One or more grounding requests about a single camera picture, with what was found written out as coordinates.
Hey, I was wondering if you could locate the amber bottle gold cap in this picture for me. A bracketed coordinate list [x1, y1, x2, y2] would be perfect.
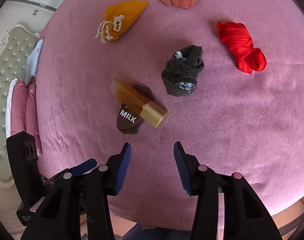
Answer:
[109, 79, 168, 128]

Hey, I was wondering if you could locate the light blue patterned pillow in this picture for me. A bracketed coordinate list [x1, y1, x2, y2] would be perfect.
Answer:
[24, 39, 44, 86]

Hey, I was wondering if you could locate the red knotted cloth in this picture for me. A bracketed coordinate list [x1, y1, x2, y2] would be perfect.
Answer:
[216, 22, 267, 74]

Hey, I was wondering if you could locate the white textured pillow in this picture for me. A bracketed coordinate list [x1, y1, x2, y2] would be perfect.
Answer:
[5, 78, 18, 139]

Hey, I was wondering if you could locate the green tufted headboard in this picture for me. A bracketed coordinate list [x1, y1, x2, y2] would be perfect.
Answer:
[0, 24, 39, 188]

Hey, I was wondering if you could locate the orange drawstring pouch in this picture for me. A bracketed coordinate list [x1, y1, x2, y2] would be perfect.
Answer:
[95, 0, 149, 43]

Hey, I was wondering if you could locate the dark grey sock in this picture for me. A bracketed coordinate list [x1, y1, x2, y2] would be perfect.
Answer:
[161, 45, 204, 97]

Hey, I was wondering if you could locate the pink rolled quilt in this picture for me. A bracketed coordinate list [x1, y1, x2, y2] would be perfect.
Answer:
[11, 80, 42, 155]

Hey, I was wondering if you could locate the pink bed sheet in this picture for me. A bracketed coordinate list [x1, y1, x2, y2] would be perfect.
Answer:
[36, 0, 304, 230]

